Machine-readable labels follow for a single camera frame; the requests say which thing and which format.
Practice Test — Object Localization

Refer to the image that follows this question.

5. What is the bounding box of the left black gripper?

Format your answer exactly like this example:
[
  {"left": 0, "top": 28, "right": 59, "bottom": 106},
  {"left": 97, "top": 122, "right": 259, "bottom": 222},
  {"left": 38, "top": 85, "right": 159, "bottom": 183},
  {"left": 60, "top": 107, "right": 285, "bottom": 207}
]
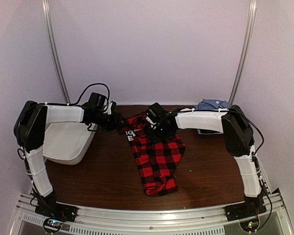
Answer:
[{"left": 94, "top": 111, "right": 128, "bottom": 132}]

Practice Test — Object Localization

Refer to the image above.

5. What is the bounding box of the red black plaid shirt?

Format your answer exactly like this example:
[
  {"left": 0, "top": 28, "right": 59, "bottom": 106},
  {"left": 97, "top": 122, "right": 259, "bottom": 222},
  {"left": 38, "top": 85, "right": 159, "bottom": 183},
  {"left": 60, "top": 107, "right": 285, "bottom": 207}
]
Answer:
[{"left": 118, "top": 113, "right": 186, "bottom": 197}]

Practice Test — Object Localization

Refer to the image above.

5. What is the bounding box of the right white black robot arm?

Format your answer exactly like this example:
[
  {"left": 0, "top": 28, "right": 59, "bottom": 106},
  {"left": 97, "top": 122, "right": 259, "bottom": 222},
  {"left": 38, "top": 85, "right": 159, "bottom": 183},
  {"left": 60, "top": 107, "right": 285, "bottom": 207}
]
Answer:
[{"left": 146, "top": 102, "right": 263, "bottom": 216}]

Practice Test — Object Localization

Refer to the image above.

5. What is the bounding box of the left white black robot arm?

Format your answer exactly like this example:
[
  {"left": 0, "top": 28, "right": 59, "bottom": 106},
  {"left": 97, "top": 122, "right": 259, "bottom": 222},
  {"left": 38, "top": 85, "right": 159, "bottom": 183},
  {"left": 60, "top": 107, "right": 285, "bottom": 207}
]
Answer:
[{"left": 13, "top": 93, "right": 125, "bottom": 217}]

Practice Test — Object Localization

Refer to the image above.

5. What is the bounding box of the blue checked folded shirt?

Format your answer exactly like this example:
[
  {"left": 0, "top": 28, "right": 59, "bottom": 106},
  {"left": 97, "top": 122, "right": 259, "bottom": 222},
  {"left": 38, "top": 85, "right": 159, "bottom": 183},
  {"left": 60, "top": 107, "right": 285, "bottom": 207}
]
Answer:
[{"left": 194, "top": 99, "right": 230, "bottom": 110}]

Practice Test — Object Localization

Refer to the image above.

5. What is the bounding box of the white plastic bin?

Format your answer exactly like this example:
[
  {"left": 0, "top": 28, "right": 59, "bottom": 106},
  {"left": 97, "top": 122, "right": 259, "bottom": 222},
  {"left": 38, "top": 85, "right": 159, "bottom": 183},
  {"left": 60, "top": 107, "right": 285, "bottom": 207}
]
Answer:
[{"left": 43, "top": 122, "right": 97, "bottom": 165}]

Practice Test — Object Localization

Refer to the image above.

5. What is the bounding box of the left circuit board with leds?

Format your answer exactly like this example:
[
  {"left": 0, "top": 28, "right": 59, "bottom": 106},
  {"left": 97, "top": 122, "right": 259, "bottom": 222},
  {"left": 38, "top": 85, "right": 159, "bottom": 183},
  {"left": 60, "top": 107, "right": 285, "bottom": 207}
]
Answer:
[{"left": 43, "top": 218, "right": 63, "bottom": 233}]

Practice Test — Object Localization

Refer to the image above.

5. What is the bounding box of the circuit board with leds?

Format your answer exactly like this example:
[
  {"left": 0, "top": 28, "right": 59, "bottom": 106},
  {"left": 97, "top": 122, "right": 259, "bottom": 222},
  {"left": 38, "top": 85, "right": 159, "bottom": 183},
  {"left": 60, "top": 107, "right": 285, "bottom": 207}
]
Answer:
[
  {"left": 240, "top": 219, "right": 260, "bottom": 233},
  {"left": 43, "top": 218, "right": 63, "bottom": 233}
]

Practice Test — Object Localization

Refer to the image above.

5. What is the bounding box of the right circuit board with leds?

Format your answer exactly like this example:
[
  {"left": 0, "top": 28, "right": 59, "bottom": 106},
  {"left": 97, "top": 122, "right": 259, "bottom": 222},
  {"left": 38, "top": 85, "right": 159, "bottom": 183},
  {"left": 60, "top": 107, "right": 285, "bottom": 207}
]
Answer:
[{"left": 240, "top": 219, "right": 260, "bottom": 233}]

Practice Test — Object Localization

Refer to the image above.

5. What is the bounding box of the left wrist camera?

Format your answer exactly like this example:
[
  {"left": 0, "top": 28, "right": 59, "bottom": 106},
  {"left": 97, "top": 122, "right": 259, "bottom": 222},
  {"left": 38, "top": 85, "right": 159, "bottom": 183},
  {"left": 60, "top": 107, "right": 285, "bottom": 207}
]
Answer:
[{"left": 104, "top": 101, "right": 117, "bottom": 115}]

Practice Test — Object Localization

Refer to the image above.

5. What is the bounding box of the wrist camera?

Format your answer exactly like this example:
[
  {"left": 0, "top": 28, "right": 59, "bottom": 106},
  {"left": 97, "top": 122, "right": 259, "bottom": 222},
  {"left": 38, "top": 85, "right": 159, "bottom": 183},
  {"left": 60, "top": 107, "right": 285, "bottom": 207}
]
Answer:
[
  {"left": 104, "top": 101, "right": 117, "bottom": 115},
  {"left": 146, "top": 112, "right": 157, "bottom": 127}
]

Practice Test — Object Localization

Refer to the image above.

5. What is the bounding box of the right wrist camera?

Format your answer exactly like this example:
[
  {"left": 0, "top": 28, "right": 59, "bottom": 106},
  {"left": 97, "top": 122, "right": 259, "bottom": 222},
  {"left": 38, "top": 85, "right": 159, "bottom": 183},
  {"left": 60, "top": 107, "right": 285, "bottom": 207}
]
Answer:
[{"left": 146, "top": 112, "right": 157, "bottom": 127}]

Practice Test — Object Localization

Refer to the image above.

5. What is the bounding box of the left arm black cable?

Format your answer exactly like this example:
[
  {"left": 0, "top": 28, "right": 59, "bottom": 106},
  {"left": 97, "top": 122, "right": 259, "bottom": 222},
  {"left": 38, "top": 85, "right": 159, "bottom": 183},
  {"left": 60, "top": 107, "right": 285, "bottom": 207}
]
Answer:
[{"left": 68, "top": 83, "right": 111, "bottom": 108}]

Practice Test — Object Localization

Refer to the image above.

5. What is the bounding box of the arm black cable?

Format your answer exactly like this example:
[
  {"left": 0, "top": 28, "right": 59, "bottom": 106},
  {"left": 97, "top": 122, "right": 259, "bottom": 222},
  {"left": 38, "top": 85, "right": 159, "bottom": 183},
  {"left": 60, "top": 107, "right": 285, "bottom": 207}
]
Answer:
[
  {"left": 68, "top": 83, "right": 111, "bottom": 108},
  {"left": 240, "top": 115, "right": 272, "bottom": 231}
]

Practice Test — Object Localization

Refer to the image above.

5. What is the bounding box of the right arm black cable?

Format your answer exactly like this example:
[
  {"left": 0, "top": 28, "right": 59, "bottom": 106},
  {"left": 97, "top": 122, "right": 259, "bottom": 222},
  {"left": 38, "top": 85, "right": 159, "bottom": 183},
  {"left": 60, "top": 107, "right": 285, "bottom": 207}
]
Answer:
[{"left": 240, "top": 115, "right": 272, "bottom": 231}]

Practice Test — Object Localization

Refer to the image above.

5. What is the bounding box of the aluminium front frame rail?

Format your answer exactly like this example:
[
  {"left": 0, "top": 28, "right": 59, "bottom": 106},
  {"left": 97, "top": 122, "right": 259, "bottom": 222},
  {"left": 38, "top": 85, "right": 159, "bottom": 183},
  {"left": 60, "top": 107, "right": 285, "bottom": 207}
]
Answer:
[{"left": 9, "top": 193, "right": 294, "bottom": 235}]

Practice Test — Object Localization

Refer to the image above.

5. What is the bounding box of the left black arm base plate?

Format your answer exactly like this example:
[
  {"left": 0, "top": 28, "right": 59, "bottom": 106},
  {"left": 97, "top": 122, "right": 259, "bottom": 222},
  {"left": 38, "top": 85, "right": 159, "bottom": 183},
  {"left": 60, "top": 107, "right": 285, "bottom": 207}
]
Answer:
[{"left": 35, "top": 204, "right": 78, "bottom": 222}]

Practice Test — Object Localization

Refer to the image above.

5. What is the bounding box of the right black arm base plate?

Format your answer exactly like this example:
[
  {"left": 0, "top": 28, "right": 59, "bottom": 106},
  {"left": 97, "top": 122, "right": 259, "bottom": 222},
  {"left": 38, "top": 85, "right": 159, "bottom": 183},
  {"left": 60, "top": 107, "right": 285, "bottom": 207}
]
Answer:
[{"left": 225, "top": 202, "right": 267, "bottom": 221}]

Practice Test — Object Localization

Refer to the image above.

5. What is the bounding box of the left aluminium corner post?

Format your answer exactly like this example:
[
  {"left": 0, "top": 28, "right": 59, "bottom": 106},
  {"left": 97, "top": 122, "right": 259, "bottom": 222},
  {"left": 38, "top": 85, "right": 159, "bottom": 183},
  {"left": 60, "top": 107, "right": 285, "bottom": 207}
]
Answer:
[{"left": 41, "top": 0, "right": 71, "bottom": 103}]

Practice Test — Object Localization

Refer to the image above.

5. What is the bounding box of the aluminium corner post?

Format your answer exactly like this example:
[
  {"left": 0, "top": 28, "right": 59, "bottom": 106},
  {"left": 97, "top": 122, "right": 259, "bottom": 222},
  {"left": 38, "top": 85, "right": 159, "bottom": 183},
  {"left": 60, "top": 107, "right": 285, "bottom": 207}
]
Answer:
[
  {"left": 41, "top": 0, "right": 71, "bottom": 103},
  {"left": 229, "top": 0, "right": 257, "bottom": 104}
]

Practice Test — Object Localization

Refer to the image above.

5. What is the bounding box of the right aluminium corner post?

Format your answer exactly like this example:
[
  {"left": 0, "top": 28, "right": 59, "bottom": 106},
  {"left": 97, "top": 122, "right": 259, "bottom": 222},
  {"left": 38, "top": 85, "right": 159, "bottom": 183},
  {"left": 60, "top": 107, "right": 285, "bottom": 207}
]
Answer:
[{"left": 229, "top": 0, "right": 257, "bottom": 104}]

